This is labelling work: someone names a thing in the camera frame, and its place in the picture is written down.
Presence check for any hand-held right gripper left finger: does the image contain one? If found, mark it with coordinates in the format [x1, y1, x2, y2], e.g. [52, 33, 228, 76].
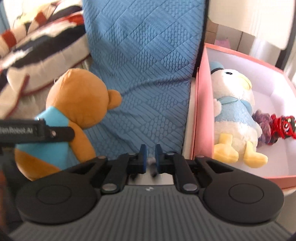
[67, 144, 148, 194]

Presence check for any blue textured pillow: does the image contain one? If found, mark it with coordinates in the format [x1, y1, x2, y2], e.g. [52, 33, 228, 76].
[82, 0, 207, 161]

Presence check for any brown bear plush toy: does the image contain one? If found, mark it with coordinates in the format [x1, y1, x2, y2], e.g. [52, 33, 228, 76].
[14, 68, 122, 181]

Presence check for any white blue penguin plush toy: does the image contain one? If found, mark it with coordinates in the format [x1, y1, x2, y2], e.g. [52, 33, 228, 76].
[209, 61, 269, 168]

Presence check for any pink storage box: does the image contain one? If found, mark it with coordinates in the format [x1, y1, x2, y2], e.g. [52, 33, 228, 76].
[191, 43, 296, 192]

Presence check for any small grey white object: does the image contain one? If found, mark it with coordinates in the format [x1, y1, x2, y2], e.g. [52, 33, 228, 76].
[147, 157, 160, 178]

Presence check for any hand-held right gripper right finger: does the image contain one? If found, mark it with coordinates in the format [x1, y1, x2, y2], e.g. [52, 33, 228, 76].
[155, 144, 234, 194]

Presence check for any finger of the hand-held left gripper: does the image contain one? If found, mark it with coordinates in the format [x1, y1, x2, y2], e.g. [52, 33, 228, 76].
[45, 126, 76, 143]

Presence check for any pink book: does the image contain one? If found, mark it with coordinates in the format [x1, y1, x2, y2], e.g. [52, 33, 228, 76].
[214, 38, 231, 49]

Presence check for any small red toy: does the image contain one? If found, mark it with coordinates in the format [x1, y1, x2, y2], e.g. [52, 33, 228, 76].
[269, 113, 296, 145]

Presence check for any striped red navy white cloth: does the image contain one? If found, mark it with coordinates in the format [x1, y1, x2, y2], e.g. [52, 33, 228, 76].
[0, 0, 92, 116]

